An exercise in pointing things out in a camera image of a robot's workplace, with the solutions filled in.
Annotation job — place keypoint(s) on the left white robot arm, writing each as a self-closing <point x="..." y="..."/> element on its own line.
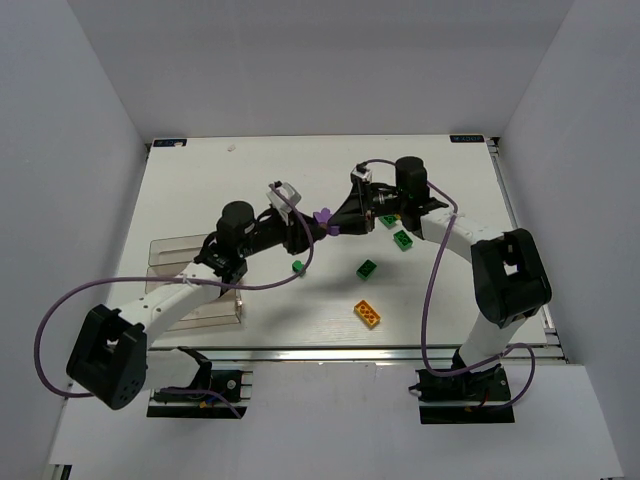
<point x="112" y="357"/>

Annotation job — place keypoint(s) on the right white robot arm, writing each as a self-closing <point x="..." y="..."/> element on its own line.
<point x="509" y="279"/>

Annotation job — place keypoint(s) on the right blue corner label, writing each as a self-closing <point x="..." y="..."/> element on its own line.
<point x="466" y="138"/>

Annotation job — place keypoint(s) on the aluminium table front rail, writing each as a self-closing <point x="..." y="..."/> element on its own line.
<point x="546" y="353"/>

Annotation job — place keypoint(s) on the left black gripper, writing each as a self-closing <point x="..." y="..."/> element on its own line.
<point x="293" y="233"/>

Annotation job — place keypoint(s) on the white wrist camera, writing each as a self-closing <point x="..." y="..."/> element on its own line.
<point x="361" y="174"/>
<point x="283" y="197"/>

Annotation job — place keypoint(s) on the small green lego piece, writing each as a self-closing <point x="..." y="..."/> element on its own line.
<point x="298" y="267"/>

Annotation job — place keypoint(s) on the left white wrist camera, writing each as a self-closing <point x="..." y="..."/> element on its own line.
<point x="283" y="197"/>

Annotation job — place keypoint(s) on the blue corner label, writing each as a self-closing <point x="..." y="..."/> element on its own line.
<point x="169" y="143"/>
<point x="466" y="138"/>

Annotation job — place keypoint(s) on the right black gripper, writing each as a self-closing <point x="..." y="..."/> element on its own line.
<point x="364" y="209"/>

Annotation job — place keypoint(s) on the green lego brick lower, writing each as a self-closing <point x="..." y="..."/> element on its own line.
<point x="366" y="269"/>

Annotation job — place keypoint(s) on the left blue corner label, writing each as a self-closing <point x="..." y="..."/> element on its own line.
<point x="169" y="143"/>

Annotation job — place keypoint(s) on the green lego brick beside yellow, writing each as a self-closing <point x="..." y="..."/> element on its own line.
<point x="389" y="221"/>

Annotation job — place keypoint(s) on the green lego brick right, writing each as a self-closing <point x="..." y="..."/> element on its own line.
<point x="403" y="240"/>

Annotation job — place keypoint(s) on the purple lego brick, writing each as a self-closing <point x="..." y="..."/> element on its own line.
<point x="323" y="218"/>

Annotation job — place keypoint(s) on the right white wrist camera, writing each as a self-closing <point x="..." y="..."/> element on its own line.
<point x="361" y="174"/>

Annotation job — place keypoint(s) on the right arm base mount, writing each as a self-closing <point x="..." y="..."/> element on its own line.
<point x="468" y="399"/>

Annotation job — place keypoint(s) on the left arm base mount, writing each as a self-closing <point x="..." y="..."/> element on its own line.
<point x="210" y="390"/>

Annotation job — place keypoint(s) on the clear container far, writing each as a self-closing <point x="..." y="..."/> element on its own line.
<point x="174" y="250"/>

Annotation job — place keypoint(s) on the orange flat lego brick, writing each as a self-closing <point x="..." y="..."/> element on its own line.
<point x="367" y="314"/>

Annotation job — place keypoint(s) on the clear container near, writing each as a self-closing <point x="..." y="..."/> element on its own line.
<point x="226" y="310"/>

